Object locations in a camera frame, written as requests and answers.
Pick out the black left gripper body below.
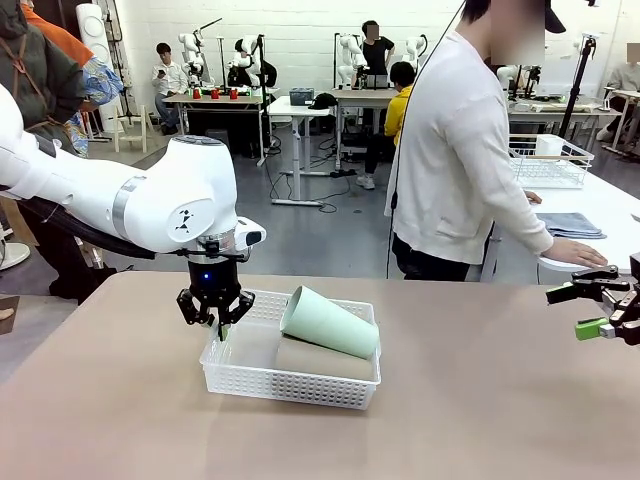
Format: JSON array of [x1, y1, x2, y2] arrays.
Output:
[[185, 257, 242, 307]]

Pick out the blue-gray towel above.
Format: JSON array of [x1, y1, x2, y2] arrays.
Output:
[[534, 212, 608, 240]]

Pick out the mint green cup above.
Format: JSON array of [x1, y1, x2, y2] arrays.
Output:
[[278, 284, 381, 360]]

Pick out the brown paper cup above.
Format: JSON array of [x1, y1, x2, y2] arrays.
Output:
[[273, 335, 376, 380]]

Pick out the white perforated plastic basket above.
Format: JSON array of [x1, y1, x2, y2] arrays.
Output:
[[198, 288, 382, 411]]

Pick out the person's right forearm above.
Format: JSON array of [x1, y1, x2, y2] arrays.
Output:
[[479, 189, 556, 261]]

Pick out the person's right hand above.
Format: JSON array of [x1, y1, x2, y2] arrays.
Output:
[[542, 238, 609, 268]]

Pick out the white rounded table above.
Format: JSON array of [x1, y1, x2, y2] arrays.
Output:
[[482, 134, 640, 301]]

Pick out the white rectangular container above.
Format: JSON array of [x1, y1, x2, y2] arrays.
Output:
[[536, 134, 566, 157]]

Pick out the white wooden stool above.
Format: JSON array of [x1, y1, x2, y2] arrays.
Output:
[[110, 103, 150, 154]]

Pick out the long beige work table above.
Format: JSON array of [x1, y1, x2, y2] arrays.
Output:
[[507, 97, 624, 146]]

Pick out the brown board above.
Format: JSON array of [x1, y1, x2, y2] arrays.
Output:
[[0, 294, 21, 336]]

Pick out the round white fan base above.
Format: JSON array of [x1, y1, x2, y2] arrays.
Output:
[[0, 239, 32, 272]]

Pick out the white height-adjustable desk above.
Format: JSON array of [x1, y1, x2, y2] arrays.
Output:
[[267, 94, 334, 207]]

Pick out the small white side table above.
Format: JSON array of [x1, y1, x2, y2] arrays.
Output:
[[602, 87, 640, 151]]

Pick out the person in white cardigan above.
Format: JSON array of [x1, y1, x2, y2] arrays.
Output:
[[383, 0, 569, 282]]

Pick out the man in white shirt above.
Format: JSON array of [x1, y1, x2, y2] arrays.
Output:
[[152, 42, 190, 136]]

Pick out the seated person in gray top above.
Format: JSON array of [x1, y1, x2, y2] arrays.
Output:
[[597, 42, 640, 144]]

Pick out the black vertical stand pole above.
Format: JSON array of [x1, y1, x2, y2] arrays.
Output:
[[254, 33, 269, 166]]

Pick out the mannequin in orange blue clothes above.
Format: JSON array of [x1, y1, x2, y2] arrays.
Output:
[[19, 2, 125, 159]]

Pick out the wood-top table with white legs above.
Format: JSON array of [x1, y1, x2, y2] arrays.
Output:
[[330, 88, 406, 169]]

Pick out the person in yellow hoodie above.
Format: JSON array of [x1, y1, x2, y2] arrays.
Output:
[[355, 60, 417, 190]]

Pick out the mannequin in green puffer jacket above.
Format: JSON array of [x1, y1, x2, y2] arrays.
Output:
[[0, 0, 119, 306]]

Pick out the person in black t-shirt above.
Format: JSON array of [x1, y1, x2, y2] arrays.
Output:
[[360, 19, 396, 89]]

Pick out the white standing air conditioner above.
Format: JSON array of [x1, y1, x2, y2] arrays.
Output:
[[74, 3, 126, 136]]

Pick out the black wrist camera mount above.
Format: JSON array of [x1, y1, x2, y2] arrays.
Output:
[[179, 239, 251, 264]]

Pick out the black arm cable sleeve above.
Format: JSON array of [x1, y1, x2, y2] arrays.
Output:
[[0, 184, 156, 260]]

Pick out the white wire dish rack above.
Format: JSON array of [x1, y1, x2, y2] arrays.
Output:
[[508, 133, 596, 190]]

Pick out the wood-top table with black frame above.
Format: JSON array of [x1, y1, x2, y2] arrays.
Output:
[[162, 92, 269, 166]]

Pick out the thin black hanging cable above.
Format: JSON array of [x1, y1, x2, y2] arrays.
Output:
[[385, 0, 470, 280]]

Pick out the black camera tripod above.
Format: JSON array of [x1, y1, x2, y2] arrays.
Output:
[[558, 37, 599, 144]]

